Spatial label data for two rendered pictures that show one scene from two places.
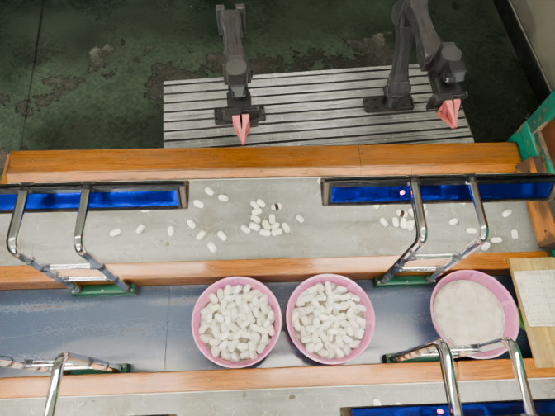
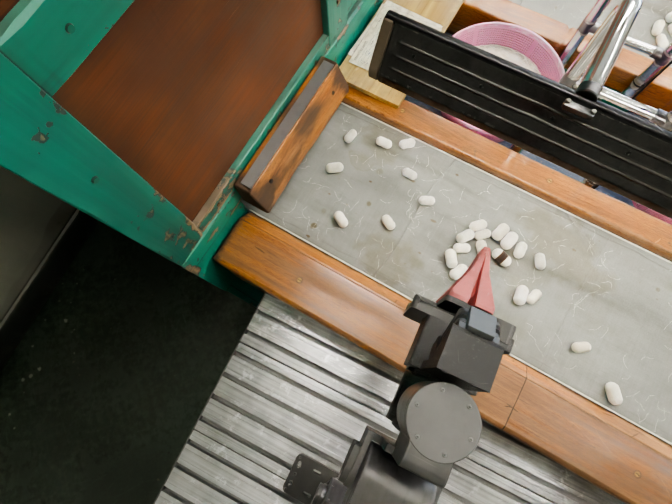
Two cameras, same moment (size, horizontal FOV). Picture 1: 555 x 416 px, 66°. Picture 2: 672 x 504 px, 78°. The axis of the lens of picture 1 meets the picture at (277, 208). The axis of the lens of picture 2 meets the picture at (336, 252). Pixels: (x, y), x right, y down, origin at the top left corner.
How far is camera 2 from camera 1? 1.21 m
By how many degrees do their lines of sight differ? 37
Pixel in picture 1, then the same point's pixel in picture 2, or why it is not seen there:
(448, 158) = (355, 299)
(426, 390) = not seen: hidden behind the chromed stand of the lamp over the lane
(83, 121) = not seen: outside the picture
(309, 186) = (637, 401)
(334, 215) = (615, 320)
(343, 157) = (549, 417)
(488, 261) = (425, 120)
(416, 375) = (626, 56)
